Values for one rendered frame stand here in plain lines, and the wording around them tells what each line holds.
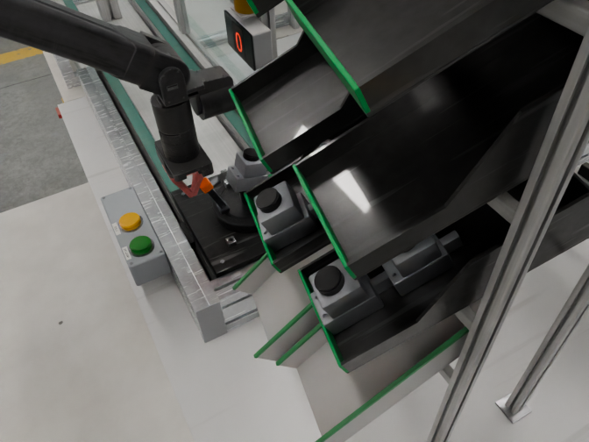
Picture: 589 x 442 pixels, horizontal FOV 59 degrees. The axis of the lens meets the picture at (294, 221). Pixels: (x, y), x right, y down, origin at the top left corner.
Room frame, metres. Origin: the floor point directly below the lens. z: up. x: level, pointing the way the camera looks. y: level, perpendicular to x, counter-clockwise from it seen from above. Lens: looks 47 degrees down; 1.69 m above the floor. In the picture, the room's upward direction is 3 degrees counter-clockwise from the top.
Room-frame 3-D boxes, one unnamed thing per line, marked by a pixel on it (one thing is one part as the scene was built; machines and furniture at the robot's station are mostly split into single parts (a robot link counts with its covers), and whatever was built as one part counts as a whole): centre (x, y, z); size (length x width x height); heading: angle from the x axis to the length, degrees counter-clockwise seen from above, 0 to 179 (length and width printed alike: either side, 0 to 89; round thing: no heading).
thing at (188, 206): (0.72, 0.09, 0.96); 0.24 x 0.24 x 0.02; 26
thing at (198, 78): (0.70, 0.14, 1.26); 0.11 x 0.09 x 0.12; 117
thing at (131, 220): (0.71, 0.32, 0.96); 0.04 x 0.04 x 0.02
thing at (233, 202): (0.72, 0.09, 0.98); 0.14 x 0.14 x 0.02
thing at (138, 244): (0.64, 0.29, 0.96); 0.04 x 0.04 x 0.02
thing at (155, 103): (0.68, 0.17, 1.23); 0.07 x 0.06 x 0.07; 117
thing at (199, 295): (0.90, 0.35, 0.91); 0.89 x 0.06 x 0.11; 26
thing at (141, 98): (1.00, 0.20, 0.91); 0.84 x 0.28 x 0.10; 26
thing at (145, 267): (0.71, 0.32, 0.93); 0.21 x 0.07 x 0.06; 26
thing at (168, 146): (0.68, 0.18, 1.17); 0.10 x 0.07 x 0.07; 27
